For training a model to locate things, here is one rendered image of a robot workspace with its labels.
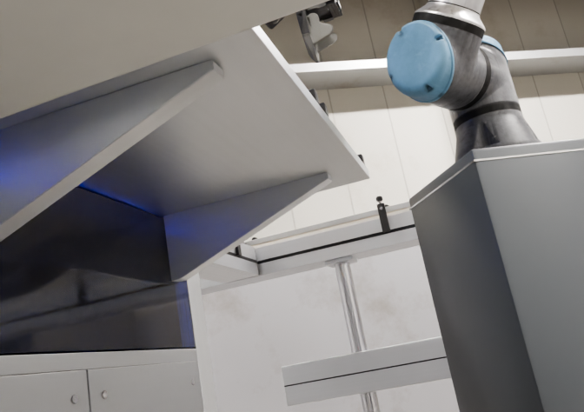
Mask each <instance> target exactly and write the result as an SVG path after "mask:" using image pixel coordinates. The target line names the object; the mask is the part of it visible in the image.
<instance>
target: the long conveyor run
mask: <svg viewBox="0 0 584 412"><path fill-rule="evenodd" d="M382 200H383V199H382V196H377V197H376V201H377V202H378V203H379V204H376V206H377V209H375V210H370V211H367V212H363V213H360V214H356V215H352V216H346V217H343V218H339V219H335V220H332V221H328V222H325V223H318V224H315V225H311V226H308V227H304V228H300V229H294V230H291V231H287V232H283V233H280V234H276V235H272V236H265V237H262V238H258V239H257V238H256V237H253V238H252V240H251V241H247V242H245V244H247V245H249V246H251V247H254V248H255V254H256V260H257V265H258V270H259V276H251V277H248V278H244V279H240V280H236V281H233V282H226V283H223V282H215V281H210V280H207V279H202V278H200V284H201V291H202V295H206V294H209V293H214V292H217V291H221V290H225V289H233V288H236V287H240V286H244V285H248V284H251V283H256V282H262V281H267V280H270V279H275V278H278V277H282V276H289V275H293V274H297V273H301V272H305V271H309V270H312V269H319V268H323V267H328V266H327V265H325V262H326V261H331V260H335V259H338V258H343V257H346V256H353V257H355V258H357V260H358V259H362V258H365V257H370V256H377V255H380V254H384V253H388V252H392V251H396V250H400V249H406V248H411V247H414V246H419V245H420V244H419V240H418V236H417V233H416V229H415V222H414V218H413V215H412V211H411V210H409V208H410V203H409V202H405V203H399V204H396V205H392V206H389V205H387V204H384V203H382Z"/></svg>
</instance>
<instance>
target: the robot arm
mask: <svg viewBox="0 0 584 412"><path fill-rule="evenodd" d="M484 2H485V0H428V2H427V3H426V5H424V6H422V7H421V8H420V9H418V10H416V11H415V13H414V17H413V20H412V22H411V23H407V24H406V25H404V26H403V27H402V28H401V31H398V32H396V34H395V36H394V37H393V39H392V41H391V43H390V45H389V48H388V55H387V68H388V75H389V77H390V78H391V81H392V83H393V85H394V86H395V87H396V88H397V89H398V90H399V91H400V92H401V93H402V94H404V95H406V96H409V97H410V98H412V99H414V100H416V101H417V102H420V103H429V104H432V105H434V106H438V107H441V108H443V109H447V110H449V112H450V116H451V118H452V122H453V125H454V128H455V134H456V149H455V163H456V162H457V161H458V160H459V159H461V158H462V157H463V156H465V155H466V154H467V153H468V152H469V151H470V150H473V149H482V148H491V147H501V146H509V145H518V144H527V143H542V141H541V140H539V139H538V137H537V136H536V134H535V133H534V132H533V130H532V129H531V127H530V126H529V125H528V123H527V121H526V120H525V118H524V117H523V115H522V111H521V106H520V103H519V100H518V97H517V95H516V91H515V88H514V83H513V80H512V77H511V75H510V71H509V68H508V60H507V57H506V55H505V53H504V51H503V50H502V47H501V45H500V44H499V43H498V42H497V41H496V40H495V39H493V38H492V37H488V36H484V33H485V27H484V25H483V23H482V22H481V19H480V15H481V10H482V7H483V4H484ZM296 16H297V20H298V23H299V26H300V29H301V33H302V37H303V40H304V42H305V45H306V48H307V51H308V53H309V56H310V57H311V58H312V59H313V60H314V61H315V62H316V63H319V53H320V52H321V51H322V50H324V49H326V48H328V47H329V46H330V45H332V44H333V43H335V42H336V41H337V35H336V34H335V33H334V32H333V26H332V25H331V24H327V23H326V22H328V21H331V20H334V18H336V17H340V16H342V8H341V5H340V1H339V0H329V1H327V2H324V3H320V4H317V5H315V6H312V7H310V8H307V9H305V10H300V11H298V12H296ZM321 21H324V23H321Z"/></svg>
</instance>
